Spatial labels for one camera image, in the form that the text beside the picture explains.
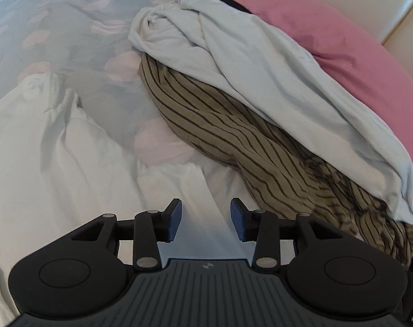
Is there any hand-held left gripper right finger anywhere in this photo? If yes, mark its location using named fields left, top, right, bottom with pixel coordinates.
left=231, top=198, right=351, bottom=274

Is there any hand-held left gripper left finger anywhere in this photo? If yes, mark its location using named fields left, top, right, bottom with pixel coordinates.
left=62, top=198, right=183, bottom=274

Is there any white t-shirt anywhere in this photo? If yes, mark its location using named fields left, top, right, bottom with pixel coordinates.
left=0, top=74, right=258, bottom=326

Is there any brown striped garment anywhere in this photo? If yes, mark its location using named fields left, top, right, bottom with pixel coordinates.
left=138, top=54, right=413, bottom=270

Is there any pale crumpled garment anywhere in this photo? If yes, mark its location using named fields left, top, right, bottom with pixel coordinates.
left=129, top=0, right=413, bottom=225

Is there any pink pillow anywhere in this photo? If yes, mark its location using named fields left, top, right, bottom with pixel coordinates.
left=234, top=0, right=413, bottom=144

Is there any black cloth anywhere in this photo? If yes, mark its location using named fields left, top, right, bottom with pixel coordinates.
left=210, top=0, right=258, bottom=15

